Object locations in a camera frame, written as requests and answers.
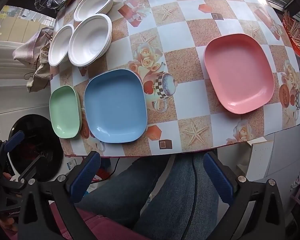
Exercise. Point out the person's left leg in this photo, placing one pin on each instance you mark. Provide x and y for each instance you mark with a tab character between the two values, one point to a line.
120	192

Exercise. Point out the white paper bowl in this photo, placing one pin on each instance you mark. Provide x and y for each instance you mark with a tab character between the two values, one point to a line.
93	3
60	46
90	42

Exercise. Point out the blue square plate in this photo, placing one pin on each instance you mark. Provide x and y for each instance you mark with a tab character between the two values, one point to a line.
115	107

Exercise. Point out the orange plastic basket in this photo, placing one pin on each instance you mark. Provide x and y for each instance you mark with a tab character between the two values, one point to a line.
296	47

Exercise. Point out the person's left hand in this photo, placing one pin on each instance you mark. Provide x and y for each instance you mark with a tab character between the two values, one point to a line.
7	224

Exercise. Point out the pink garment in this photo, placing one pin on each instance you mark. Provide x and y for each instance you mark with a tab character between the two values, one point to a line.
90	225

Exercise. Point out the green square plate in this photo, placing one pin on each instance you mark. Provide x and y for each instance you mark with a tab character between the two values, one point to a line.
65	112

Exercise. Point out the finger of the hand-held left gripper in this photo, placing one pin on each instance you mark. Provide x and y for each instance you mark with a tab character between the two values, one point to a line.
31	167
15	139

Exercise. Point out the pale pink cloth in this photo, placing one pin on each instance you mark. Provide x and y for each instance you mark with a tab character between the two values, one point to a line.
23	50

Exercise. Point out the stack of pink bowls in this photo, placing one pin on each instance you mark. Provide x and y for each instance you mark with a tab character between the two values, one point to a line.
237	75

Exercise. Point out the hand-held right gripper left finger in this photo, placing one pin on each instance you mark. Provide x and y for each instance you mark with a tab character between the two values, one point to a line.
86	177

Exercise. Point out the white washing machine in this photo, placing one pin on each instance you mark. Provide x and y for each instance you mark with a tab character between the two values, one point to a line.
35	135

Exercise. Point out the person's right leg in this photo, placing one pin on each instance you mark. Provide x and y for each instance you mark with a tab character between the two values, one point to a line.
175	205

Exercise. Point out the printed checkered tablecloth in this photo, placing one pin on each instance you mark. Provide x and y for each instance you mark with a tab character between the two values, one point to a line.
190	42

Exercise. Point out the beige cloth bag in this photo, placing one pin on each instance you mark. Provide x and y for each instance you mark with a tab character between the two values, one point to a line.
38	73

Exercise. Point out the person's leg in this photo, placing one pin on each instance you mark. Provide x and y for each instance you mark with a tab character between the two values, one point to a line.
120	192
175	205

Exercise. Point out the red white printed item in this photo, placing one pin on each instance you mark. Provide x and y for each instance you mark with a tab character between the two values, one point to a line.
100	176

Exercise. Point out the orange basket of sticks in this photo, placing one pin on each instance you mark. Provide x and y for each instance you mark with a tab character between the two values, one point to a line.
293	27

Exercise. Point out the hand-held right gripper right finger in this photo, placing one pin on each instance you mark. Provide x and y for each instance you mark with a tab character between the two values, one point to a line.
218	177

